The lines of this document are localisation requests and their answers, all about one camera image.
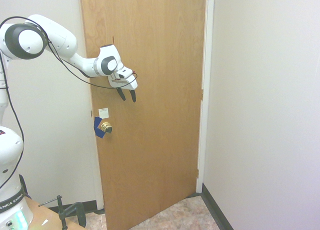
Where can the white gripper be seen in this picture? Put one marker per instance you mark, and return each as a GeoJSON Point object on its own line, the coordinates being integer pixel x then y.
{"type": "Point", "coordinates": [127, 83]}

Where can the black baseboard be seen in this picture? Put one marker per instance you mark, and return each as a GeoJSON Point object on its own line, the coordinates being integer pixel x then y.
{"type": "Point", "coordinates": [216, 205]}
{"type": "Point", "coordinates": [75, 205]}

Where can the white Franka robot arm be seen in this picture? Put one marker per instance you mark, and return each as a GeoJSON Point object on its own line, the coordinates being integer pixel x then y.
{"type": "Point", "coordinates": [62, 42]}

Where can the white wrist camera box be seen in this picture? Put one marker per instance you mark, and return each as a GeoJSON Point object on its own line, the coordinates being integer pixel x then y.
{"type": "Point", "coordinates": [123, 72]}

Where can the brass door knob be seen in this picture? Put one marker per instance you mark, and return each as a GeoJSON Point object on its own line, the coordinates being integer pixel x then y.
{"type": "Point", "coordinates": [106, 128]}

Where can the blue tape patch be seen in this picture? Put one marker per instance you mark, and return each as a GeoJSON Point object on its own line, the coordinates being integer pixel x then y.
{"type": "Point", "coordinates": [98, 129]}

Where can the brown wooden door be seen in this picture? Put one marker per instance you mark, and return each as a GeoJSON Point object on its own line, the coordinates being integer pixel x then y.
{"type": "Point", "coordinates": [155, 119]}

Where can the black metal clamp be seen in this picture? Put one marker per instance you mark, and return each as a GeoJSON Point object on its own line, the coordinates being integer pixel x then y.
{"type": "Point", "coordinates": [75, 211]}

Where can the white paper sticker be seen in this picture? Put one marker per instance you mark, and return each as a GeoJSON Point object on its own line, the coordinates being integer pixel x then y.
{"type": "Point", "coordinates": [103, 112]}

